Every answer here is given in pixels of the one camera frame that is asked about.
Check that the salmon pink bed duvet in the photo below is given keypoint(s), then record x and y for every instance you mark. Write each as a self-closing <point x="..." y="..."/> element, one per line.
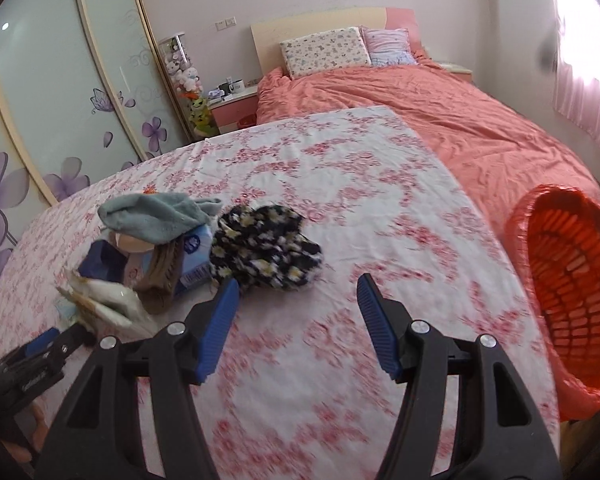
<point x="497" y="155"/>

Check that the white snack wrapper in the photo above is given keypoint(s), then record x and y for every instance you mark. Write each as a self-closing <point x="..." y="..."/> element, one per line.
<point x="111" y="304"/>

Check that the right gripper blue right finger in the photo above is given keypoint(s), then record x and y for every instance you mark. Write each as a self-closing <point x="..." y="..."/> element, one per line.
<point x="384" y="339"/>

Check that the glass sliding wardrobe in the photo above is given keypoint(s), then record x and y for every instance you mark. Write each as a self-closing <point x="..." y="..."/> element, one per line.
<point x="82" y="97"/>

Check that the blue tissue pack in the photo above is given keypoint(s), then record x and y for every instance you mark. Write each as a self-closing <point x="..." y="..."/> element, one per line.
<point x="195" y="269"/>

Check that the left pink bedside table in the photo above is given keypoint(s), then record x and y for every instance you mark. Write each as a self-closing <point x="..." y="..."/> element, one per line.
<point x="239" y="111"/>

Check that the pink floral tablecloth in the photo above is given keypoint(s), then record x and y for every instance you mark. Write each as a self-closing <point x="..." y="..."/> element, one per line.
<point x="333" y="342"/>

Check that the pink striped pillow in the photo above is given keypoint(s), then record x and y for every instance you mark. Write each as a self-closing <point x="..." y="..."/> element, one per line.
<point x="388" y="47"/>

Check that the plush toy display tube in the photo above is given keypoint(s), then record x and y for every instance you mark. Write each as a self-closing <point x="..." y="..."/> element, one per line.
<point x="187" y="87"/>

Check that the black floral scrunchie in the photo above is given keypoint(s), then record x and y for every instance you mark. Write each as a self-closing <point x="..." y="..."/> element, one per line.
<point x="264" y="247"/>

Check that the right bedside table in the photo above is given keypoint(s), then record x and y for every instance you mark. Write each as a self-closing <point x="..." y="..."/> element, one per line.
<point x="458" y="71"/>

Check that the pink sheer curtain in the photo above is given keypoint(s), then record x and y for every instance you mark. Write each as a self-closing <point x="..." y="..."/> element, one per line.
<point x="577" y="93"/>

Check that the floral white pillow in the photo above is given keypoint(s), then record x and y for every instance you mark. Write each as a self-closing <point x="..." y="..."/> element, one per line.
<point x="323" y="51"/>

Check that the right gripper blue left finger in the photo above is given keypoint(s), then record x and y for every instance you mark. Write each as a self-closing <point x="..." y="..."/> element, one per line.
<point x="216" y="319"/>

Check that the person's left hand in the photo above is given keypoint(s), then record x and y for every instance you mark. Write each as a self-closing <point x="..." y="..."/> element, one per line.
<point x="30" y="439"/>

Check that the white mug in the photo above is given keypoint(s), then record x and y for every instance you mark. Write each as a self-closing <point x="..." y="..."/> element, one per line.
<point x="236" y="86"/>

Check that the orange plastic laundry basket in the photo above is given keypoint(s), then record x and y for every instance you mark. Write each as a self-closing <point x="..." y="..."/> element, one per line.
<point x="553" y="240"/>

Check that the grey blue sock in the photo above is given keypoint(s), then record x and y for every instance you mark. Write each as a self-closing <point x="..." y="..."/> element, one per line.
<point x="157" y="218"/>

